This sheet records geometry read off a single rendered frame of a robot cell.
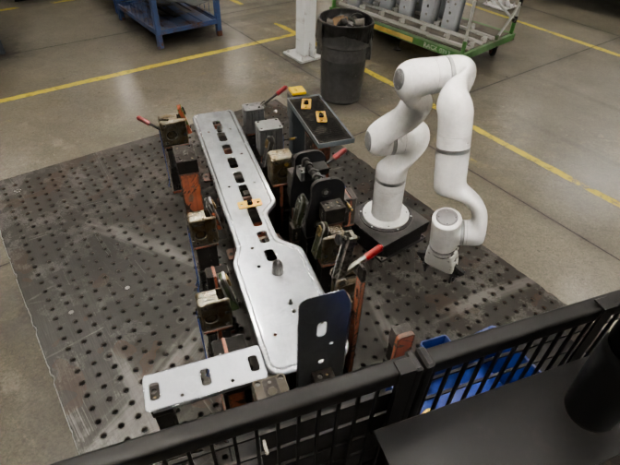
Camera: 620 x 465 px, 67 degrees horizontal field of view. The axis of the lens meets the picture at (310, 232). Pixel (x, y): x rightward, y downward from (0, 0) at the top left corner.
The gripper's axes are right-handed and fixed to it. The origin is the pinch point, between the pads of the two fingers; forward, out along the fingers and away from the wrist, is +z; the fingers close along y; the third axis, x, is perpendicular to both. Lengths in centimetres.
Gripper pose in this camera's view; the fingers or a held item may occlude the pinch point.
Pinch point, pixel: (438, 272)
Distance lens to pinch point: 167.1
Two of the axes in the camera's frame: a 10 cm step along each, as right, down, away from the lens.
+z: 1.5, 5.7, 8.1
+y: -8.1, -4.0, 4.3
